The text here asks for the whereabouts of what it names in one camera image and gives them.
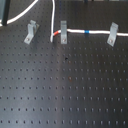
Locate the dark metal post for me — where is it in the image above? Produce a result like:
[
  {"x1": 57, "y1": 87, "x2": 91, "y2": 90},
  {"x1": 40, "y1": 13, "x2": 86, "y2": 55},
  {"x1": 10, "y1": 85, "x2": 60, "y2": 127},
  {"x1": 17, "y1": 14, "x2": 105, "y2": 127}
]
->
[{"x1": 0, "y1": 0, "x2": 11, "y2": 26}]

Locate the left grey cable clip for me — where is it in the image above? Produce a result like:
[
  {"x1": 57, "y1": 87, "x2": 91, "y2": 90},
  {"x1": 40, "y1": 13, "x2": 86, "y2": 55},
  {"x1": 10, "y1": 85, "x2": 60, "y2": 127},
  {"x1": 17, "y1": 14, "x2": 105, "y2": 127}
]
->
[{"x1": 24, "y1": 20, "x2": 37, "y2": 44}]

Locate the right grey cable clip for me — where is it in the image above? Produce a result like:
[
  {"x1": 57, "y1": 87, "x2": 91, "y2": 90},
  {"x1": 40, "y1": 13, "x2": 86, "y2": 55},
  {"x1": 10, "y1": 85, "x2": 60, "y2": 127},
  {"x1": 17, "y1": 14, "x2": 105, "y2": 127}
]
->
[{"x1": 107, "y1": 23, "x2": 118, "y2": 46}]

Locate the white cable with tape marks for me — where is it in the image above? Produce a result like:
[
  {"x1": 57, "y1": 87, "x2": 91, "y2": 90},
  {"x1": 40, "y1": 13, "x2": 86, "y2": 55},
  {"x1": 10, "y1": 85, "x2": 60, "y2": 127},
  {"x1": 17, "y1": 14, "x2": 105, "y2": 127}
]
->
[{"x1": 49, "y1": 0, "x2": 128, "y2": 42}]

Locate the grey cable clip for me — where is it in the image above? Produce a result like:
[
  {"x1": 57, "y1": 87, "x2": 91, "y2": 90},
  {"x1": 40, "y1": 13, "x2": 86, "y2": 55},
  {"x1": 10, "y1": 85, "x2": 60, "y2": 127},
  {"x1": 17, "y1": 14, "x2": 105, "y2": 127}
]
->
[
  {"x1": 107, "y1": 23, "x2": 118, "y2": 46},
  {"x1": 24, "y1": 20, "x2": 37, "y2": 44},
  {"x1": 61, "y1": 21, "x2": 67, "y2": 44}
]

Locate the middle grey cable clip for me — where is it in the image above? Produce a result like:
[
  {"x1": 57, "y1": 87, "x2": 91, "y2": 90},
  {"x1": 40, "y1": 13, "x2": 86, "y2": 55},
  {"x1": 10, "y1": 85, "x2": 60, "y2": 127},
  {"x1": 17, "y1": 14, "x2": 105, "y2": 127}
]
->
[{"x1": 61, "y1": 21, "x2": 67, "y2": 44}]

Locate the white cable top left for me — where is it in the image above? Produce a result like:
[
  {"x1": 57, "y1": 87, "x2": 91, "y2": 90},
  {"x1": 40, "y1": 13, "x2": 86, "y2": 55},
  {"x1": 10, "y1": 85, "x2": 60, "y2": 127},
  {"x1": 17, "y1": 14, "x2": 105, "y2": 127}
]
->
[{"x1": 0, "y1": 0, "x2": 40, "y2": 27}]

